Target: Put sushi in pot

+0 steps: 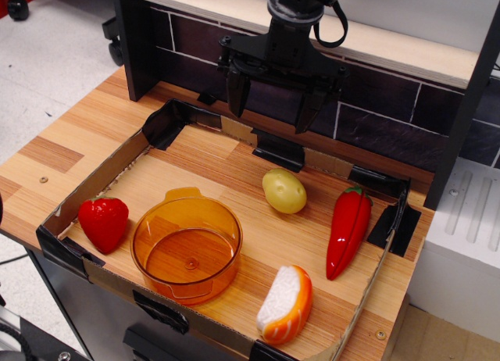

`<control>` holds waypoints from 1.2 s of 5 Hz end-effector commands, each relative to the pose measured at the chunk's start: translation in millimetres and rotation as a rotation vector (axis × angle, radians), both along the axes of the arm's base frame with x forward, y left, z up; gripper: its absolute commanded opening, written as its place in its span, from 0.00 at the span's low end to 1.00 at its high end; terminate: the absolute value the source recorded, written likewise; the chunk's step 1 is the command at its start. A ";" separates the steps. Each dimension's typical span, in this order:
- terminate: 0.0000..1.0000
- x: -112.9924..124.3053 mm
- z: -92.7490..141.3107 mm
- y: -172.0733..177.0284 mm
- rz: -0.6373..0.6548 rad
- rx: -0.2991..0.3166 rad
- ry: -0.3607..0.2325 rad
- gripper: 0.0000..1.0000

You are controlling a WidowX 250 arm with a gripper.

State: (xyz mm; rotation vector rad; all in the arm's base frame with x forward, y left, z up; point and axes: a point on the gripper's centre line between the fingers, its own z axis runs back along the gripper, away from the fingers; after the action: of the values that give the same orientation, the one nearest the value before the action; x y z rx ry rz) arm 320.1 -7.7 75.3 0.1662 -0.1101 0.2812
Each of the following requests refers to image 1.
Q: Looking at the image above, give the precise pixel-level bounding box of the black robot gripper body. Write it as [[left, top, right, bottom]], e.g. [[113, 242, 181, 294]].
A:
[[219, 19, 349, 97]]

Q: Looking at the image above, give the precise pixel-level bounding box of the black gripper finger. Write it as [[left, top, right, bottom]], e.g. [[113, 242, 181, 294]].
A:
[[295, 90, 327, 134], [227, 69, 251, 117]]

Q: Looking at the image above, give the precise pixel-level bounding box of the toy salmon sushi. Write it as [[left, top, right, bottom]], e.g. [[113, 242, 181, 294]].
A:
[[256, 265, 313, 345]]

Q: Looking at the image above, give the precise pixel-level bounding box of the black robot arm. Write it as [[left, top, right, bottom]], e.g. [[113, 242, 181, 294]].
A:
[[217, 0, 349, 134]]

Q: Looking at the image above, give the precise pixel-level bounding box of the orange transparent plastic pot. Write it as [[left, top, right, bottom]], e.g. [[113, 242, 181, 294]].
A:
[[130, 187, 243, 306]]

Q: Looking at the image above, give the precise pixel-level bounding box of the taped cardboard fence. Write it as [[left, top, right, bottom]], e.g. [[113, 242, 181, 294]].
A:
[[37, 99, 427, 360]]

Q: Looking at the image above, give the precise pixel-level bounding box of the yellow toy potato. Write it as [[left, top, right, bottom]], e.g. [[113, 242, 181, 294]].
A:
[[262, 168, 307, 214]]

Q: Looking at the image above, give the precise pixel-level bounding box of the dark brick backsplash panel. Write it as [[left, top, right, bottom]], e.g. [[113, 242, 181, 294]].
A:
[[116, 0, 500, 209]]

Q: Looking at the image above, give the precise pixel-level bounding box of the red toy chili pepper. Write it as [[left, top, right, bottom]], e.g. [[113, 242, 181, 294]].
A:
[[326, 186, 373, 281]]

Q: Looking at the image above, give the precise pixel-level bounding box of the black caster wheel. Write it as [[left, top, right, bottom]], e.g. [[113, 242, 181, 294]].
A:
[[102, 16, 123, 66]]

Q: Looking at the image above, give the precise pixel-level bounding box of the red toy strawberry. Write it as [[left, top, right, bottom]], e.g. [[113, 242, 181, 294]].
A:
[[78, 196, 129, 254]]

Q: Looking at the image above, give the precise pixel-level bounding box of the white ribbed plastic sink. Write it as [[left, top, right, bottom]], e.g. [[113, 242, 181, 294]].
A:
[[409, 158, 499, 341]]

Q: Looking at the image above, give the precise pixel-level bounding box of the black chair caster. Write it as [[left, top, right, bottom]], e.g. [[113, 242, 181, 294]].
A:
[[6, 0, 29, 21]]

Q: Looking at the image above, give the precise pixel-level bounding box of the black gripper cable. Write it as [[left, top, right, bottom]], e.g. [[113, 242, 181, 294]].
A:
[[312, 1, 349, 48]]

